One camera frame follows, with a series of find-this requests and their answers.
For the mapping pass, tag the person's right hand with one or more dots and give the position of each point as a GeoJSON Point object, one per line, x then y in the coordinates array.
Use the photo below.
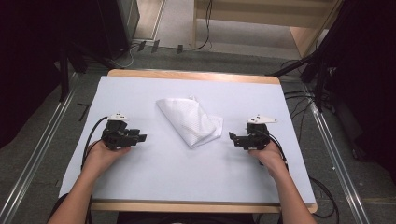
{"type": "Point", "coordinates": [269, 157]}

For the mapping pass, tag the light wooden furniture frame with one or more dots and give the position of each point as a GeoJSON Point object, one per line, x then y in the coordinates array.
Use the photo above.
{"type": "Point", "coordinates": [305, 37]}

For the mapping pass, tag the aluminium floor rail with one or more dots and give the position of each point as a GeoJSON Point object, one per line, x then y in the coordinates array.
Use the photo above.
{"type": "Point", "coordinates": [339, 165]}
{"type": "Point", "coordinates": [34, 155]}

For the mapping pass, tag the wooden table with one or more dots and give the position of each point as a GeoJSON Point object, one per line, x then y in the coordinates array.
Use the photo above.
{"type": "Point", "coordinates": [193, 75]}

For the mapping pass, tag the white table cover sheet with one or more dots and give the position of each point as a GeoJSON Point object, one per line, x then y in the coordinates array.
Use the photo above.
{"type": "Point", "coordinates": [162, 177]}

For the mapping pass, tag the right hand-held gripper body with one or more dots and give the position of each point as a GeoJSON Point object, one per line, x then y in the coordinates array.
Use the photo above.
{"type": "Point", "coordinates": [257, 137]}

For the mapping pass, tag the dark cabinet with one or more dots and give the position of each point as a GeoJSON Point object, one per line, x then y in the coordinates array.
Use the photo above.
{"type": "Point", "coordinates": [118, 25]}

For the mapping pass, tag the person's black shirt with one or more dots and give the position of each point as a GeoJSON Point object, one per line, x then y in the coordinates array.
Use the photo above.
{"type": "Point", "coordinates": [186, 219]}

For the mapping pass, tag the person's left hand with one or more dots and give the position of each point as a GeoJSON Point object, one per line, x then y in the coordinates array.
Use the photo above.
{"type": "Point", "coordinates": [101, 157]}

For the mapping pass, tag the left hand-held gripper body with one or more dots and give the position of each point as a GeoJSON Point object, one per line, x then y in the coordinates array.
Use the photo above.
{"type": "Point", "coordinates": [118, 137]}

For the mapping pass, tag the black metal stand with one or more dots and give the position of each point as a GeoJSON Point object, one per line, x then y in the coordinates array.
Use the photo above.
{"type": "Point", "coordinates": [317, 68]}

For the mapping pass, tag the white textured cloth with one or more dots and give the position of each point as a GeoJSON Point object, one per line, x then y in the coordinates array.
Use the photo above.
{"type": "Point", "coordinates": [193, 121]}

